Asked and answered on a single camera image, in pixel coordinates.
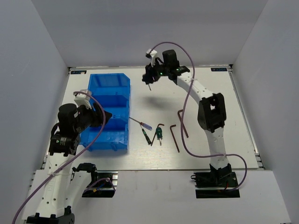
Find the small brown hex key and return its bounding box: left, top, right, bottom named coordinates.
left=151, top=123, right=164, bottom=146

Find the right corner label sticker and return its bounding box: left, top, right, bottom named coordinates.
left=211, top=67, right=227, bottom=72

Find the blue plastic bin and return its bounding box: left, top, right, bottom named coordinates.
left=88, top=73, right=130, bottom=151

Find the black green precision screwdriver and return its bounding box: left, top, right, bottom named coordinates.
left=142, top=128, right=151, bottom=145

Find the large brown hex key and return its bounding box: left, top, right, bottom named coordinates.
left=177, top=109, right=189, bottom=138

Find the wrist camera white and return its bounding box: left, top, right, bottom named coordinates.
left=146, top=49, right=157, bottom=67
left=73, top=89, right=92, bottom=109

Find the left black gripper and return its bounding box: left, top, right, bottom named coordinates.
left=74, top=102, right=113, bottom=133

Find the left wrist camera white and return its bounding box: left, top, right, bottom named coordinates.
left=73, top=89, right=92, bottom=109

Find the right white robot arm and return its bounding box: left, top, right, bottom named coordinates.
left=142, top=49, right=232, bottom=187

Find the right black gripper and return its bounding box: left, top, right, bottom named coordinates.
left=142, top=59, right=169, bottom=84

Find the left corner label sticker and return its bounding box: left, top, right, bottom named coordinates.
left=71, top=70, right=87, bottom=75

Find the corner label sticker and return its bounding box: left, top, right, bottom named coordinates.
left=211, top=67, right=227, bottom=72
left=71, top=70, right=87, bottom=75

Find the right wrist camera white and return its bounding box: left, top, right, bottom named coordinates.
left=146, top=49, right=157, bottom=67

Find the medium brown hex key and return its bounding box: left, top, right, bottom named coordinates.
left=170, top=125, right=180, bottom=153

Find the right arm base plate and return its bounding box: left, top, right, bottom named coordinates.
left=190, top=172, right=240, bottom=199

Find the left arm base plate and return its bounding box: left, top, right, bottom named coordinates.
left=82, top=171, right=118, bottom=198

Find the blue handled screwdriver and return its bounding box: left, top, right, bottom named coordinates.
left=129, top=117, right=152, bottom=131

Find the green stubby screwdriver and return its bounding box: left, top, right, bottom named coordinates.
left=156, top=127, right=163, bottom=145

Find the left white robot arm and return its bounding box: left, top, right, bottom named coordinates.
left=26, top=102, right=112, bottom=224

